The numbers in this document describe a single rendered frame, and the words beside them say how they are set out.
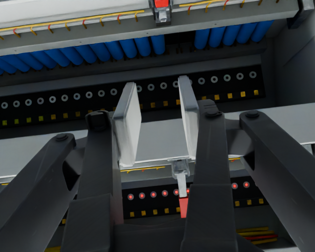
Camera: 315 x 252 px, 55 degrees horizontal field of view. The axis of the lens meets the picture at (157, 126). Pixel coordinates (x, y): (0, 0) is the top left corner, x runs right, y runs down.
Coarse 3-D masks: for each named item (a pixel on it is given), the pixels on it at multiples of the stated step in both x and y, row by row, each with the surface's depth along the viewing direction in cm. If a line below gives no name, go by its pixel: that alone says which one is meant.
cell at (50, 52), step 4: (56, 48) 41; (48, 52) 40; (52, 52) 40; (56, 52) 41; (60, 52) 42; (52, 56) 41; (56, 56) 42; (60, 56) 42; (64, 56) 43; (56, 60) 43; (60, 60) 43; (64, 60) 44; (68, 60) 45; (60, 64) 45; (64, 64) 45
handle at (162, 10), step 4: (156, 0) 26; (160, 0) 26; (164, 0) 26; (156, 4) 27; (160, 4) 28; (164, 4) 28; (160, 8) 31; (164, 8) 31; (160, 12) 32; (164, 12) 32; (160, 16) 32; (164, 16) 32; (160, 20) 32
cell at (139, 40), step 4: (136, 40) 40; (140, 40) 39; (144, 40) 40; (148, 40) 42; (136, 44) 41; (140, 44) 41; (144, 44) 41; (148, 44) 42; (140, 48) 42; (144, 48) 42; (148, 48) 43; (140, 52) 44; (144, 52) 44; (148, 52) 44
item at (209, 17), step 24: (216, 0) 34; (264, 0) 35; (288, 0) 35; (96, 24) 36; (120, 24) 36; (144, 24) 36; (192, 24) 36; (216, 24) 36; (0, 48) 37; (24, 48) 37; (48, 48) 38
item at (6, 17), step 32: (0, 0) 31; (32, 0) 32; (64, 0) 32; (96, 0) 33; (128, 0) 33; (192, 0) 35; (288, 32) 43; (192, 64) 49; (224, 64) 48; (256, 64) 48; (0, 96) 50
